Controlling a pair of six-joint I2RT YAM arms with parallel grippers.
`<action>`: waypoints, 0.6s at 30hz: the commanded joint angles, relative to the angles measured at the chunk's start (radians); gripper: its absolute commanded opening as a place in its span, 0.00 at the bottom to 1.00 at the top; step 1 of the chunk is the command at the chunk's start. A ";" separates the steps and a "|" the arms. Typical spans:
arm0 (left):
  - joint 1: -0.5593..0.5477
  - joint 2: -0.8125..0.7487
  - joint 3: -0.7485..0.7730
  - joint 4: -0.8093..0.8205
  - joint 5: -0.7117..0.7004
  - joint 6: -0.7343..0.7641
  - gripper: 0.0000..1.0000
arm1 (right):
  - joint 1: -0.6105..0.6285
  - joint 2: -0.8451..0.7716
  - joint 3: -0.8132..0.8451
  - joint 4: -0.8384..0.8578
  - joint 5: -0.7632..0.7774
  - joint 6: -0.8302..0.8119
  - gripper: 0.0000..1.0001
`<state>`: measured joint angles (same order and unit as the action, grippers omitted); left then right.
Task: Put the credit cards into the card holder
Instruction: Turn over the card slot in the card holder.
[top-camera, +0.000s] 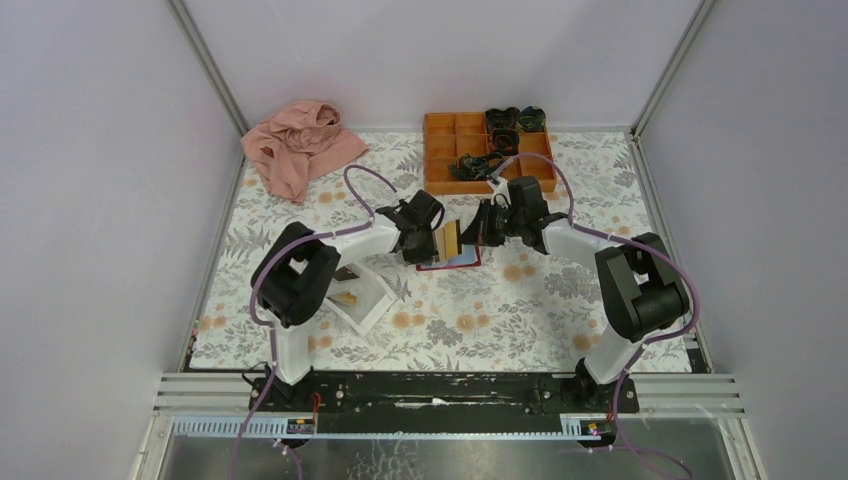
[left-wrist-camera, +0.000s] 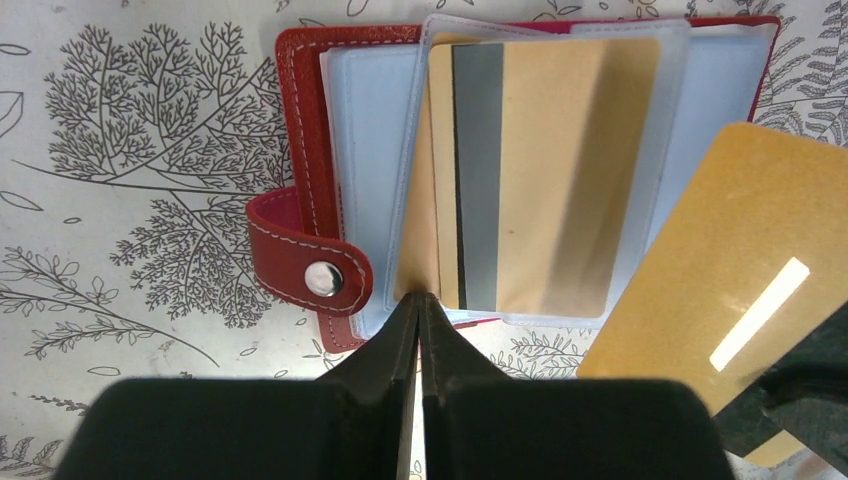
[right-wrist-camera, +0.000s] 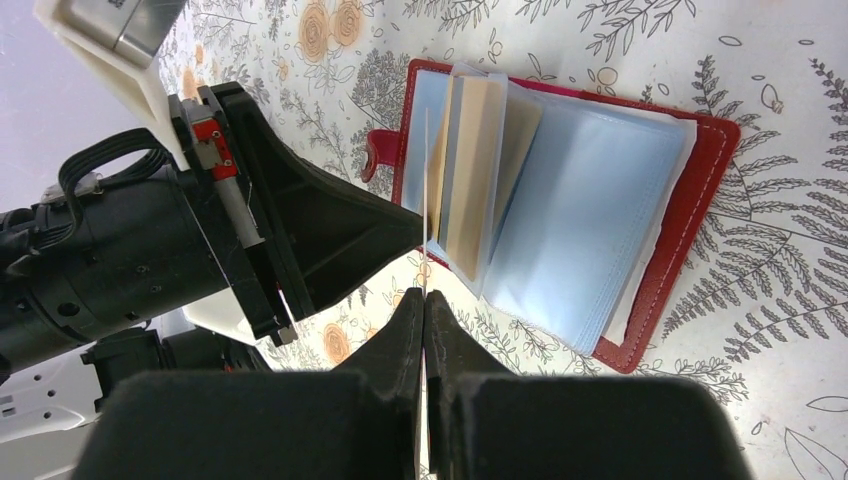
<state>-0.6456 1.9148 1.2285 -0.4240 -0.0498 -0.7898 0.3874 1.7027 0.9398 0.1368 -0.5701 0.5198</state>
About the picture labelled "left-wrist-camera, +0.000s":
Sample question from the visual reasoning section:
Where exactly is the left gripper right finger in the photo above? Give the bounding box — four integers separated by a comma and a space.
418, 293, 733, 479

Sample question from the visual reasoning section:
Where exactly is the floral table mat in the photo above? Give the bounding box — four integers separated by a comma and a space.
1, 1, 847, 479

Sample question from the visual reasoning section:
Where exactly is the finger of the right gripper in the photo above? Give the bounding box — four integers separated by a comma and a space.
715, 317, 847, 474

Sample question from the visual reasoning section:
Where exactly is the red card holder wallet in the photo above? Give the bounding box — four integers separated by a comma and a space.
245, 13, 783, 356

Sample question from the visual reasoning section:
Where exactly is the gold VIP card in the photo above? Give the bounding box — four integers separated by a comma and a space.
393, 86, 440, 301

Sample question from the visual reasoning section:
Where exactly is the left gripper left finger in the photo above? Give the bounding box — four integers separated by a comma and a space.
56, 294, 419, 479

